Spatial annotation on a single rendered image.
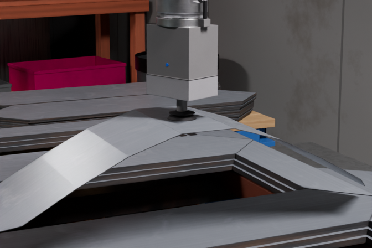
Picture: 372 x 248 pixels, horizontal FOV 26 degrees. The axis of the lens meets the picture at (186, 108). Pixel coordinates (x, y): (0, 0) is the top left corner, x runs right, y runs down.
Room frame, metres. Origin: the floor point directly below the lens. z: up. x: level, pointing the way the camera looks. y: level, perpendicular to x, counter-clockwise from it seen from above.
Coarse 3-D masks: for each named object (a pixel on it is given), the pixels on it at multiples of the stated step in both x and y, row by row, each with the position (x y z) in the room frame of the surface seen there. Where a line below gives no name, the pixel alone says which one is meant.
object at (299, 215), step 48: (0, 144) 1.73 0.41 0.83; (48, 144) 1.76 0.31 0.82; (288, 192) 1.34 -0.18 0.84; (336, 192) 1.34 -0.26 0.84; (0, 240) 1.10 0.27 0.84; (48, 240) 1.10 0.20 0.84; (96, 240) 1.10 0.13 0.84; (144, 240) 1.10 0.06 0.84; (192, 240) 1.10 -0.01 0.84; (240, 240) 1.10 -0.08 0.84; (288, 240) 1.13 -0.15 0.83; (336, 240) 1.16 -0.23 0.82
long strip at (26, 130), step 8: (96, 120) 1.91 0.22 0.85; (104, 120) 1.91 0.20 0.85; (0, 128) 1.82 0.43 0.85; (8, 128) 1.82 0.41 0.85; (16, 128) 1.82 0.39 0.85; (24, 128) 1.82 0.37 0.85; (32, 128) 1.82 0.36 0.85; (40, 128) 1.82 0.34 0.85; (48, 128) 1.82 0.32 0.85; (56, 128) 1.82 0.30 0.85; (64, 128) 1.82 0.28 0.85; (72, 128) 1.82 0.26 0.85; (80, 128) 1.82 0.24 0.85; (0, 136) 1.74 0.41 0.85; (8, 136) 1.74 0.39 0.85; (16, 136) 1.75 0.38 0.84
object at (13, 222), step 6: (0, 198) 1.08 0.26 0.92; (0, 204) 1.06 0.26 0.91; (6, 204) 1.05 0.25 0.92; (0, 210) 1.04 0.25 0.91; (6, 210) 1.03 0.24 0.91; (0, 216) 1.02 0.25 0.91; (6, 216) 1.01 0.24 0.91; (12, 216) 1.01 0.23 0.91; (0, 222) 1.01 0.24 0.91; (6, 222) 1.00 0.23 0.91; (12, 222) 0.99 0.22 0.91; (18, 222) 0.98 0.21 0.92; (0, 228) 0.99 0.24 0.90; (6, 228) 0.98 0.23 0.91; (12, 228) 0.97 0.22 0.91
